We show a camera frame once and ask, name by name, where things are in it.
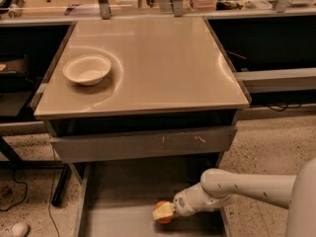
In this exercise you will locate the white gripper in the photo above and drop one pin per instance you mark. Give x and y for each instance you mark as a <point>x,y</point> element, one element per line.
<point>183,204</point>

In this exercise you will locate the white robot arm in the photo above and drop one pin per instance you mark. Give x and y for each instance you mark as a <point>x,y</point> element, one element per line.
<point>217,188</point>

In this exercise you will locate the open grey middle drawer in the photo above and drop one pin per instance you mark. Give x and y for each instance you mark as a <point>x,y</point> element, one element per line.
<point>117,198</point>

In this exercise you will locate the grey drawer cabinet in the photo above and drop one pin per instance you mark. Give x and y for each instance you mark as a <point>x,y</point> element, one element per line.
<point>167,74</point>

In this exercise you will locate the grey top drawer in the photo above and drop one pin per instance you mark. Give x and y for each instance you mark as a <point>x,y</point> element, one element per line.
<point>143,144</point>

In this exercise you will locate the black table leg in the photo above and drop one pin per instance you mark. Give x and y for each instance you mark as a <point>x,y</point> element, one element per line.
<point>57,195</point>

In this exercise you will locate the white sneaker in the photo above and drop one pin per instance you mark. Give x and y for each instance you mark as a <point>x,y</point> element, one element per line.
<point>16,230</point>

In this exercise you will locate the white paper bowl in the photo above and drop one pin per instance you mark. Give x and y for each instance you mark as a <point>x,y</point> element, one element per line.
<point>87,70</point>

